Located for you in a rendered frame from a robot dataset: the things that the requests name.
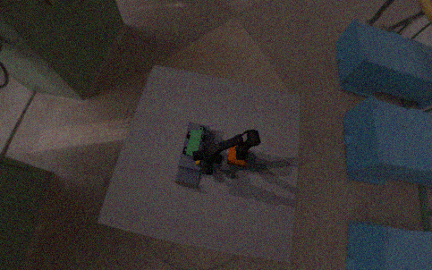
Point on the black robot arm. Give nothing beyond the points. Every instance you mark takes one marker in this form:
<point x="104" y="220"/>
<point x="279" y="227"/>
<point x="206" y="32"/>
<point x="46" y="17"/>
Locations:
<point x="213" y="150"/>

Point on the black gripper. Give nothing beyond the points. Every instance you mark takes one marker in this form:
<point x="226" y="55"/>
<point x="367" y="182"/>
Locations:
<point x="208" y="167"/>

